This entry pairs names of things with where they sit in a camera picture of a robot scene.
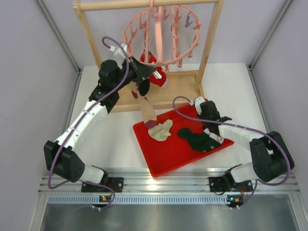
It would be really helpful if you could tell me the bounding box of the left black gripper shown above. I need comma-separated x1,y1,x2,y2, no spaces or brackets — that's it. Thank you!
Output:
112,55,155,91

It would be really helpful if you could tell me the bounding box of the black white striped sock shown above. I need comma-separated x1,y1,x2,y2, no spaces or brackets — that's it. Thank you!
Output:
138,79,150,96

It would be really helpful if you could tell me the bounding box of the pink round clip hanger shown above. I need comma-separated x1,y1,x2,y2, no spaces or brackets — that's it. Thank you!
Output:
123,0,202,70

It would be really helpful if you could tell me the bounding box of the beige purple striped sock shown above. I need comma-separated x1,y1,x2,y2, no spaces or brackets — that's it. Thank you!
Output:
131,82,157,128

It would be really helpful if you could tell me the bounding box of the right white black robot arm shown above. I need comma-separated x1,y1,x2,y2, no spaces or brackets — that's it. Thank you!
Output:
194,97,295,191

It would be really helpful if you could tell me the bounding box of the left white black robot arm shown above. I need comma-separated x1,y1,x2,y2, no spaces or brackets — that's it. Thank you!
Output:
43,57,156,191

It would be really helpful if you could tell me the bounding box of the red sock on hanger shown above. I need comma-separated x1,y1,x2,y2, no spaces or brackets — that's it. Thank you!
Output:
147,52,167,87

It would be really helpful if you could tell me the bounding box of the wooden hanger rack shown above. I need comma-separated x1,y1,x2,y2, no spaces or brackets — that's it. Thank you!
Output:
73,0,224,109

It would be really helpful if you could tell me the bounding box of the white patterned sock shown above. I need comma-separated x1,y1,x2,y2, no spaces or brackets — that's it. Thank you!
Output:
204,129,224,144

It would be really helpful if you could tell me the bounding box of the dark green sock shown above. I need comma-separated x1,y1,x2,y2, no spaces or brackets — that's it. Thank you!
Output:
177,128,221,152

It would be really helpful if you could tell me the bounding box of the cream yellow sock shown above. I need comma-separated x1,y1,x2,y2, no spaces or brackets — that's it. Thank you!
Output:
148,119,173,141

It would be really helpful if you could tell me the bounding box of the red plastic tray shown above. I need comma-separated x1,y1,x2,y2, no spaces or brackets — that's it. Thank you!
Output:
133,110,234,178

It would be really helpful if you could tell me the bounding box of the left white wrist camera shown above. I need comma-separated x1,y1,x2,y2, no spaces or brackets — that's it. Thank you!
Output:
109,42,128,59

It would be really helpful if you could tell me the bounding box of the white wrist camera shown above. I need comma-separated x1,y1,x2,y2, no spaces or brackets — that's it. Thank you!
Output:
109,42,128,59
189,96,205,115

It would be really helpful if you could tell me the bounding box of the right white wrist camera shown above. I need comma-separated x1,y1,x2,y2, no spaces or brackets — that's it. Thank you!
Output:
189,96,205,115

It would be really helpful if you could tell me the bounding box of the aluminium mounting rail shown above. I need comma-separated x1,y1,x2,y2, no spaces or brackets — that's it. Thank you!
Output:
38,168,300,207

